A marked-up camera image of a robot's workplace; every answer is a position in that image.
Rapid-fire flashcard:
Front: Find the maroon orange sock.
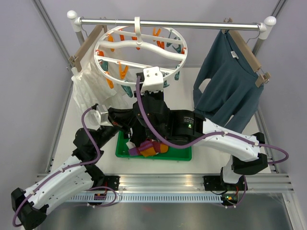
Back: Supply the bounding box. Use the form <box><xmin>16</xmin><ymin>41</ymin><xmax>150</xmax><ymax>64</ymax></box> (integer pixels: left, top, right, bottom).
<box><xmin>149</xmin><ymin>141</ymin><xmax>169</xmax><ymax>154</ymax></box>

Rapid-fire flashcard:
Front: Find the purple cable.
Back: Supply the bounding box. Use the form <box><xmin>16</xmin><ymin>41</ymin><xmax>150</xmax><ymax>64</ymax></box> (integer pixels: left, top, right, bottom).
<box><xmin>12</xmin><ymin>106</ymin><xmax>103</xmax><ymax>228</ymax></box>
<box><xmin>135</xmin><ymin>76</ymin><xmax>290</xmax><ymax>166</ymax></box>

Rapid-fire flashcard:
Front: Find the beige wooden hanger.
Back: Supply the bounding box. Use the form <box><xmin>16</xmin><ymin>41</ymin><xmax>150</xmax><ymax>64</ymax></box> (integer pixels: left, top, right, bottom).
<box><xmin>222</xmin><ymin>30</ymin><xmax>271</xmax><ymax>88</ymax></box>
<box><xmin>68</xmin><ymin>25</ymin><xmax>107</xmax><ymax>72</ymax></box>

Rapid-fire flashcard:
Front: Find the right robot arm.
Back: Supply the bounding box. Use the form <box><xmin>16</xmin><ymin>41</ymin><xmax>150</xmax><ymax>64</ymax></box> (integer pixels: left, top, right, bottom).
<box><xmin>132</xmin><ymin>93</ymin><xmax>268</xmax><ymax>189</ymax></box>

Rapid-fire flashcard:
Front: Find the white garment on hanger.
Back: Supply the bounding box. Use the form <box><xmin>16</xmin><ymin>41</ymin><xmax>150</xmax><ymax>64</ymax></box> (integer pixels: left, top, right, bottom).
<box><xmin>71</xmin><ymin>32</ymin><xmax>130</xmax><ymax>115</ymax></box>

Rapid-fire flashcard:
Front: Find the black sock with white stripes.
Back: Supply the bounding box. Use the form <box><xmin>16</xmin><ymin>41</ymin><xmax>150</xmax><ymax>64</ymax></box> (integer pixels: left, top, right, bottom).
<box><xmin>129</xmin><ymin>100</ymin><xmax>154</xmax><ymax>147</ymax></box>

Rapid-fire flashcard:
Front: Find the left beige wooden hanger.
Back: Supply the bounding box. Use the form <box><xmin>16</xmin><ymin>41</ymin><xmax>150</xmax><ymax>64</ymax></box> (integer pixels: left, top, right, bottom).
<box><xmin>68</xmin><ymin>25</ymin><xmax>107</xmax><ymax>72</ymax></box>

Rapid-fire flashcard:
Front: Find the blue sweater on hanger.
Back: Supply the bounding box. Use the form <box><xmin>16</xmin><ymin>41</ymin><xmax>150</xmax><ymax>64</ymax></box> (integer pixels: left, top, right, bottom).
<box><xmin>193</xmin><ymin>32</ymin><xmax>264</xmax><ymax>133</ymax></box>

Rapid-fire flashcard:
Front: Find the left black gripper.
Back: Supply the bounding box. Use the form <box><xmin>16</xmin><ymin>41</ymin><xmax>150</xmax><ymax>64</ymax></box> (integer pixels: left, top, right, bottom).
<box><xmin>95</xmin><ymin>107</ymin><xmax>137</xmax><ymax>149</ymax></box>

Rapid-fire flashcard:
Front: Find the white slotted cable duct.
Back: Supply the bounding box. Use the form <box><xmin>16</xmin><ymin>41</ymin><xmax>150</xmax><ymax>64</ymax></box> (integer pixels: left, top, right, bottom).
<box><xmin>68</xmin><ymin>193</ymin><xmax>222</xmax><ymax>203</ymax></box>

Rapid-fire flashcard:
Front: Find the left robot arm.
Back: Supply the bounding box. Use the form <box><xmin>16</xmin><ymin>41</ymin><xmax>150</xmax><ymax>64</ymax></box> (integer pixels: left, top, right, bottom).
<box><xmin>11</xmin><ymin>104</ymin><xmax>136</xmax><ymax>230</ymax></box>

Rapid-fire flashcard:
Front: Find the purple orange sock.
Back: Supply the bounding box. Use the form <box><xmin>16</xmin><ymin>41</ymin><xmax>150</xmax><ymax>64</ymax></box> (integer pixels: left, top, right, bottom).
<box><xmin>126</xmin><ymin>140</ymin><xmax>160</xmax><ymax>157</ymax></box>

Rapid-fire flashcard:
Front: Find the silver clothes rail bar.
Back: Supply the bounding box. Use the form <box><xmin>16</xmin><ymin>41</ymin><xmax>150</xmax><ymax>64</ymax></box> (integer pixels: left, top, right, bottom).
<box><xmin>67</xmin><ymin>10</ymin><xmax>277</xmax><ymax>40</ymax></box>

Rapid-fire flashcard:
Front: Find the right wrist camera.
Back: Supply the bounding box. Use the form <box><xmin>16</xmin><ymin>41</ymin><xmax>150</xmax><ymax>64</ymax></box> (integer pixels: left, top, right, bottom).
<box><xmin>135</xmin><ymin>67</ymin><xmax>164</xmax><ymax>95</ymax></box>

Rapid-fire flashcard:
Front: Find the green plastic tray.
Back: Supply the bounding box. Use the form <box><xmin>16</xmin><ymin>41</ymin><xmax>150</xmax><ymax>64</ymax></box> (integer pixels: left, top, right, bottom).
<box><xmin>115</xmin><ymin>131</ymin><xmax>192</xmax><ymax>161</ymax></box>

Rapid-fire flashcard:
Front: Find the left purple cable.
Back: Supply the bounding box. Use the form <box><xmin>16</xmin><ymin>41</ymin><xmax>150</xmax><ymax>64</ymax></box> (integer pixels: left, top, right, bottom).
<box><xmin>12</xmin><ymin>106</ymin><xmax>103</xmax><ymax>228</ymax></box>

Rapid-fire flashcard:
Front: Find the white round clip hanger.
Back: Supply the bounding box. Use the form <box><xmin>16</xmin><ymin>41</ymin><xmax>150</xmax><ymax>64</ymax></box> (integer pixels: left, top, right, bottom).
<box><xmin>94</xmin><ymin>25</ymin><xmax>188</xmax><ymax>86</ymax></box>

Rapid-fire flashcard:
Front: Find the teal front clothes peg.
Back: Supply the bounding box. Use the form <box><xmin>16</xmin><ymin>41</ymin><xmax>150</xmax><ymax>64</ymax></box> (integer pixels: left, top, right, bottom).
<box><xmin>163</xmin><ymin>72</ymin><xmax>180</xmax><ymax>88</ymax></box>

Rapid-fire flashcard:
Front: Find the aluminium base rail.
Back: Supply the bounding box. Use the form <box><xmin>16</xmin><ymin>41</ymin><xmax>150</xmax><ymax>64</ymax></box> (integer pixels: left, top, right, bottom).
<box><xmin>35</xmin><ymin>173</ymin><xmax>295</xmax><ymax>192</ymax></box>

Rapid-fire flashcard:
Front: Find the right beige wooden hanger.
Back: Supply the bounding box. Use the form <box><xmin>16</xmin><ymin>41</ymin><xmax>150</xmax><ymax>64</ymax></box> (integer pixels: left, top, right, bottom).
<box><xmin>222</xmin><ymin>30</ymin><xmax>271</xmax><ymax>88</ymax></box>

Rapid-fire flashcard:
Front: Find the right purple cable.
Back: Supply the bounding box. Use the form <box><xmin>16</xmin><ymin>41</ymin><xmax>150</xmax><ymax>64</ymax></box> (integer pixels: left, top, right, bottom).
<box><xmin>135</xmin><ymin>76</ymin><xmax>290</xmax><ymax>166</ymax></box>

